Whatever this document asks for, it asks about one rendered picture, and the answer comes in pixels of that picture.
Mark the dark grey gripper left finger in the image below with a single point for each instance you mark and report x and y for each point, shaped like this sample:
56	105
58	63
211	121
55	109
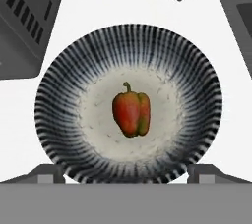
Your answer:
49	173

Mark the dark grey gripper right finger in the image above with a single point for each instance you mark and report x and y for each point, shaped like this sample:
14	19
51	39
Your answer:
202	172

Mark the black and white striped bowl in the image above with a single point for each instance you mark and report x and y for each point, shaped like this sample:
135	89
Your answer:
98	70

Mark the grey sink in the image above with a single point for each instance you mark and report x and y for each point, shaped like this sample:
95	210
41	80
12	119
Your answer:
238	15

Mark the dark grey microwave oven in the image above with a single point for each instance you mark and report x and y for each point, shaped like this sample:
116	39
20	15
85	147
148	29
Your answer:
23	21

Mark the red bell pepper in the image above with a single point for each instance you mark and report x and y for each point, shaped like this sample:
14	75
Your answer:
131	111

